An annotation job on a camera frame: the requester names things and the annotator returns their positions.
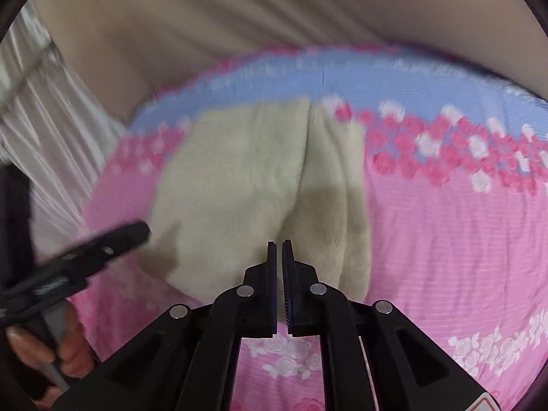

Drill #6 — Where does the person's left hand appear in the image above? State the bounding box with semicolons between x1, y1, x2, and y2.
5;302;96;411

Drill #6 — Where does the pink floral bed sheet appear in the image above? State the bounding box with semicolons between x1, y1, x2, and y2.
83;45;547;410

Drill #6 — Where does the beige heart-pattern knit sweater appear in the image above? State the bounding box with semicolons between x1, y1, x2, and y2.
138;98;372;303

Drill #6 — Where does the white satin curtain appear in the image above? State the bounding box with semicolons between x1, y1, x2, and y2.
1;3;124;261

